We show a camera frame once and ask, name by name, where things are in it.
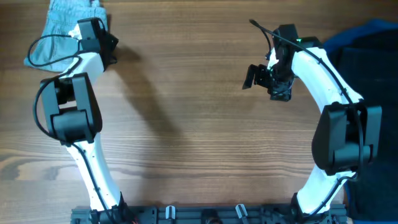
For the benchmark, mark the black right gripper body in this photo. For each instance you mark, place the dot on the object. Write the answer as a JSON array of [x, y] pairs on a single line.
[[262, 78]]

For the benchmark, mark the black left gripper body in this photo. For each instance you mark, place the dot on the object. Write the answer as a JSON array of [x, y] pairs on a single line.
[[110, 43]]

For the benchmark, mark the light blue denim shorts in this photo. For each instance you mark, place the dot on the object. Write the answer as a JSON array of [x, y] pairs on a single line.
[[51, 53]]

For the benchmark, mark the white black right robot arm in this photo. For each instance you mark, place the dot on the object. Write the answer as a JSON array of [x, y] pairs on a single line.
[[347, 135]]

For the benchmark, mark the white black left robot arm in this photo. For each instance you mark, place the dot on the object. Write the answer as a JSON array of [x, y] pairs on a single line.
[[73, 118]]

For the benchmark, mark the dark blue garment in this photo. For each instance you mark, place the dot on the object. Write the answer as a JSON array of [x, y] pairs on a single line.
[[349, 35]]

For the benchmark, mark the black garment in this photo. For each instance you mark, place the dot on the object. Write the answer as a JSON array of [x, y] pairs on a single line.
[[369, 66]]

